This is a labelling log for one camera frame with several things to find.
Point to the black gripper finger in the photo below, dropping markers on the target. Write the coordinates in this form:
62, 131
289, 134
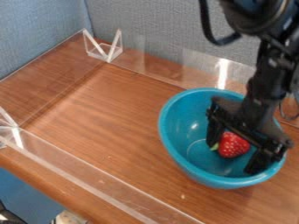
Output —
260, 161
216, 130

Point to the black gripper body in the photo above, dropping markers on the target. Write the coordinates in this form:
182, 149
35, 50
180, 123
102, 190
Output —
250, 120

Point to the red toy strawberry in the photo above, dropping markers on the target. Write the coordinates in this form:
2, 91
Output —
232, 146

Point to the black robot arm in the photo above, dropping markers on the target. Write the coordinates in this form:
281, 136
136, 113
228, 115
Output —
270, 20

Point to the blue plastic bowl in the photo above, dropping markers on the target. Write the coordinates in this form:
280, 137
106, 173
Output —
184, 131

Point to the clear acrylic back barrier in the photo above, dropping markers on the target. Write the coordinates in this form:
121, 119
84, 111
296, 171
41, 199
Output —
200, 71

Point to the clear acrylic barrier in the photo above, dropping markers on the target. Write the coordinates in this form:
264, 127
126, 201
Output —
41, 156
200, 71

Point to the clear acrylic front barrier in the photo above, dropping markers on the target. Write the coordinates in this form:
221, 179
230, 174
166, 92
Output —
41, 156

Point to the clear acrylic corner bracket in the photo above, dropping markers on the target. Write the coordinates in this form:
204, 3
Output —
104, 51

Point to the clear acrylic left bracket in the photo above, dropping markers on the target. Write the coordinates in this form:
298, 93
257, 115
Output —
10, 130

